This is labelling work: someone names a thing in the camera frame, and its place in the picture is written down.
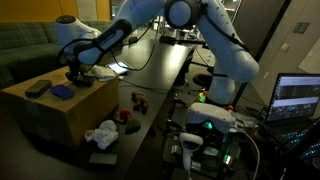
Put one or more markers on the brown plush toy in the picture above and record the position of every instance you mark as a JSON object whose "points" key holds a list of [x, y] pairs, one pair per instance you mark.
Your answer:
{"points": [[140, 102]]}

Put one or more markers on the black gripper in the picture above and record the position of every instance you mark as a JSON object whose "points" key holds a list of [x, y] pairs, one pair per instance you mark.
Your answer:
{"points": [[74, 67]]}

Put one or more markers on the green plaid sofa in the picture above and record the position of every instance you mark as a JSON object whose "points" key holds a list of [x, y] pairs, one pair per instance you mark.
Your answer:
{"points": [[23, 41]]}

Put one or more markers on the blue sponge cloth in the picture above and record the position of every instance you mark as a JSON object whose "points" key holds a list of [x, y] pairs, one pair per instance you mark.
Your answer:
{"points": [[62, 91]]}

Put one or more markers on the tablet with lit screen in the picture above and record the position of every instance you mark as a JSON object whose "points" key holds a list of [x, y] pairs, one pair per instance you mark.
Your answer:
{"points": [[119, 67]]}

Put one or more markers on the red plush ball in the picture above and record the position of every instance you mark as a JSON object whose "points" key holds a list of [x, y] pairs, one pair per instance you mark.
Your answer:
{"points": [[124, 114]]}

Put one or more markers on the white VR controller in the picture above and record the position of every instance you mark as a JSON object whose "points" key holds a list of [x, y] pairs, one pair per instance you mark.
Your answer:
{"points": [[190, 143]]}

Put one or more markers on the dark eraser block on box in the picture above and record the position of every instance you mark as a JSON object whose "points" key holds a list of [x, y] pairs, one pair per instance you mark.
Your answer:
{"points": [[38, 88]]}

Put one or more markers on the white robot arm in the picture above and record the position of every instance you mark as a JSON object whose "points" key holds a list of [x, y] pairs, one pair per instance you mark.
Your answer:
{"points": [[85, 45]]}

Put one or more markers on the white cloth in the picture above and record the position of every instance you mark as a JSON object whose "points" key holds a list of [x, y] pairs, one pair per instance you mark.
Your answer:
{"points": [[101, 73]]}

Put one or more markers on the open laptop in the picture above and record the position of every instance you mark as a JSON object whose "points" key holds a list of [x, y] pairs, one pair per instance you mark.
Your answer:
{"points": [[294, 100]]}

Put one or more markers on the white VR headset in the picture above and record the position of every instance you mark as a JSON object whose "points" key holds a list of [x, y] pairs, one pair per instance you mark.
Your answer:
{"points": [[222, 119]]}

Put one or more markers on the dark block at table edge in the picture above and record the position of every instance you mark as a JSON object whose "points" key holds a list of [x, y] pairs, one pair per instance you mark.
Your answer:
{"points": [[103, 159]]}

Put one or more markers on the white plastic bag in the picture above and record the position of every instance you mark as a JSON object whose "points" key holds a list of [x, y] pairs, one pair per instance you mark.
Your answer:
{"points": [[104, 135]]}

